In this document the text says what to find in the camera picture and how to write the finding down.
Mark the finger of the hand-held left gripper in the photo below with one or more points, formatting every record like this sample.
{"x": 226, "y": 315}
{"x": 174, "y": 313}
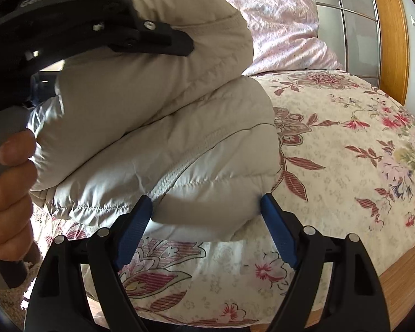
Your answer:
{"x": 159, "y": 39}

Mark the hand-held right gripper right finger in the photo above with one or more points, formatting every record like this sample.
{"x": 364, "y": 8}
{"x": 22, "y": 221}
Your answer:
{"x": 278, "y": 231}

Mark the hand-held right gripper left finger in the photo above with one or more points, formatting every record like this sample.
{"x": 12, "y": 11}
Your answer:
{"x": 135, "y": 231}

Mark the white puffer jacket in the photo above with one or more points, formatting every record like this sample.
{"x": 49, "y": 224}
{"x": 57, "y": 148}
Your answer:
{"x": 159, "y": 128}

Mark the person's left hand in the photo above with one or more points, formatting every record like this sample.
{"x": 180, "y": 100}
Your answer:
{"x": 10, "y": 197}

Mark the floral bed sheet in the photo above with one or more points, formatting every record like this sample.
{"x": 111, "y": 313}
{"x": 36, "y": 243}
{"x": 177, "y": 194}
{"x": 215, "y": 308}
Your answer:
{"x": 332, "y": 179}

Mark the pink crinkled pillow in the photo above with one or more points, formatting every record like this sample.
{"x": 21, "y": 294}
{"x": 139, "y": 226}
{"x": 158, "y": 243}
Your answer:
{"x": 283, "y": 31}

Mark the beige rug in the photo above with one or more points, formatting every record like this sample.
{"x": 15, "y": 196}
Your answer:
{"x": 10, "y": 301}

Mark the frosted glass door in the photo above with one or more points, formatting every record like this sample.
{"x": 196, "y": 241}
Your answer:
{"x": 359, "y": 41}

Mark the wooden headboard with panels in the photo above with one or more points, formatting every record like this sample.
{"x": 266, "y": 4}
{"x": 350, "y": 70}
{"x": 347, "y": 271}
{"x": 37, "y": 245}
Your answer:
{"x": 390, "y": 41}

